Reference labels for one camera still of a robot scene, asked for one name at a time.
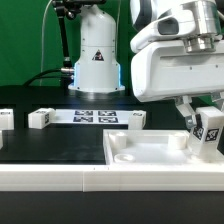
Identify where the white U-shaped workspace fence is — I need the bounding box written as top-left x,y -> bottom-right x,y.
0,129 -> 224,193

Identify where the white marker tag sheet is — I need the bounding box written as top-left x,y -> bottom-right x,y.
53,109 -> 132,125

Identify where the black cable bundle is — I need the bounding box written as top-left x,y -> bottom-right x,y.
22,67 -> 75,88

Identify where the white square table top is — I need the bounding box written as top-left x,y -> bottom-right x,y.
103,129 -> 224,166

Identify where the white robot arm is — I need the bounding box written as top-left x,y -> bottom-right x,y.
69,0 -> 224,126

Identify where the white cable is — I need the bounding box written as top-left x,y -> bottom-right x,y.
39,0 -> 54,87

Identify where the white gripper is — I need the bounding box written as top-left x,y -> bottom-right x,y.
131,40 -> 224,129

